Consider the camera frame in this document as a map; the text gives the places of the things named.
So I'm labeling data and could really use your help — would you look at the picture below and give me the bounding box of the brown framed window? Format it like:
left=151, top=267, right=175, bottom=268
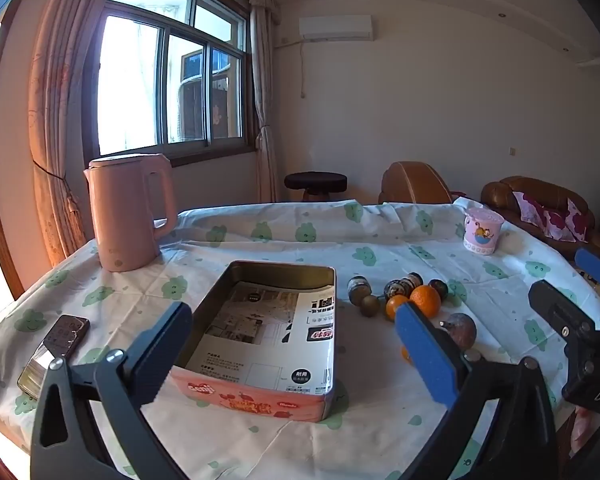
left=82, top=0, right=258, bottom=166

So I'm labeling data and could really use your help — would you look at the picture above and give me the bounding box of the orange patterned curtain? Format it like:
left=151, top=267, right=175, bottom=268
left=27, top=0, right=126, bottom=268

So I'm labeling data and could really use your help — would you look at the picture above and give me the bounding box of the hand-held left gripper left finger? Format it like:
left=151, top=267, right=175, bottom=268
left=30, top=301, right=193, bottom=480

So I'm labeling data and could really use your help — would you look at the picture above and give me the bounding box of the person's leg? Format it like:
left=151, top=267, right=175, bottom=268
left=572, top=406, right=600, bottom=466

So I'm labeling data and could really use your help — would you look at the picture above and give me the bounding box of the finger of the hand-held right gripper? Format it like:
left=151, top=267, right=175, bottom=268
left=528, top=280, right=600, bottom=346
left=574, top=247, right=600, bottom=292

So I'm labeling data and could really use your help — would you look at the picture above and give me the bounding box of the pink cartoon lidded cup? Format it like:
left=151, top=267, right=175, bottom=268
left=462, top=207, right=506, bottom=256

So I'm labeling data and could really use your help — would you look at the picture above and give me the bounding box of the dark round stool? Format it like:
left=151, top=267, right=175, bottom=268
left=284, top=171, right=348, bottom=203

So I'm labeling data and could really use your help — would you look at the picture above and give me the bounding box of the pink floral cushion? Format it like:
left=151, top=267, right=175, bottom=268
left=513, top=191, right=551, bottom=226
left=542, top=199, right=588, bottom=243

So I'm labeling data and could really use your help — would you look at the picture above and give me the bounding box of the beige tied curtain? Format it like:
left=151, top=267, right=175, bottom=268
left=220, top=0, right=282, bottom=203

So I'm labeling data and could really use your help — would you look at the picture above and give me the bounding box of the printed paper sheet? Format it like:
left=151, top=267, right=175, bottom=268
left=185, top=282, right=337, bottom=393

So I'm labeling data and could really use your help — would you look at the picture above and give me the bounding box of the pink metal tin box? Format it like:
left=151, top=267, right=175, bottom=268
left=167, top=260, right=337, bottom=421

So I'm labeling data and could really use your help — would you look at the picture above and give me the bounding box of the brown leather sofa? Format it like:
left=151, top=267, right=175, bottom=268
left=481, top=176, right=600, bottom=261

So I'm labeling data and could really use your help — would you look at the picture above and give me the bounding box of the round brown radish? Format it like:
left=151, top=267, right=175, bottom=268
left=437, top=312, right=477, bottom=352

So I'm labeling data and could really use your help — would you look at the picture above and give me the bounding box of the brown leather chair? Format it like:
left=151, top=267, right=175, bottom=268
left=378, top=161, right=461, bottom=206

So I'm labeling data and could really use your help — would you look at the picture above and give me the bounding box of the dark taro stub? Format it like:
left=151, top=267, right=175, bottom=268
left=347, top=276, right=372, bottom=307

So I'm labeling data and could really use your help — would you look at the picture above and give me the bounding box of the large orange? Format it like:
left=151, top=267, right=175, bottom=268
left=409, top=285, right=442, bottom=319

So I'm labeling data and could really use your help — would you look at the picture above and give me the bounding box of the white green cloud tablecloth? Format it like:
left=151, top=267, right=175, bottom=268
left=0, top=199, right=600, bottom=480

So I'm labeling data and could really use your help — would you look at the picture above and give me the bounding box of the black mobile phone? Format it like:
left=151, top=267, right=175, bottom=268
left=17, top=314, right=91, bottom=401

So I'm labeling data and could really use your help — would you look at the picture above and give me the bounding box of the white air conditioner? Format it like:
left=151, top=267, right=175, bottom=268
left=299, top=16, right=374, bottom=42

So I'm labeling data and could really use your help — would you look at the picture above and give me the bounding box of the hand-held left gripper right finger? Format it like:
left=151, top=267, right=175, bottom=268
left=394, top=301, right=560, bottom=480

